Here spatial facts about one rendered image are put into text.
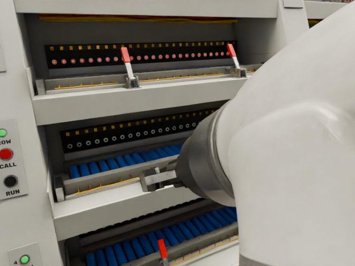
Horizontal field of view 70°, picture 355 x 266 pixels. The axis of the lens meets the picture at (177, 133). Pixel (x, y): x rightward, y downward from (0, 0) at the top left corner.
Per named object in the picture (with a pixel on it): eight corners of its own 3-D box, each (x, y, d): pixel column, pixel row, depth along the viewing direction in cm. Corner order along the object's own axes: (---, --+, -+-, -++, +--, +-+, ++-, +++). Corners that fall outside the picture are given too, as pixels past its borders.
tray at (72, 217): (307, 164, 67) (311, 130, 64) (57, 241, 43) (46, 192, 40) (254, 142, 84) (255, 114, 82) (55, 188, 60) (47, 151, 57)
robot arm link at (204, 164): (327, 190, 20) (275, 193, 26) (290, 86, 22) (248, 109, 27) (235, 226, 17) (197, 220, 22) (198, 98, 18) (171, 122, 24)
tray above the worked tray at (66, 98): (292, 91, 68) (297, 35, 63) (36, 125, 43) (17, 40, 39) (242, 84, 85) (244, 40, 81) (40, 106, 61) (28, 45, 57)
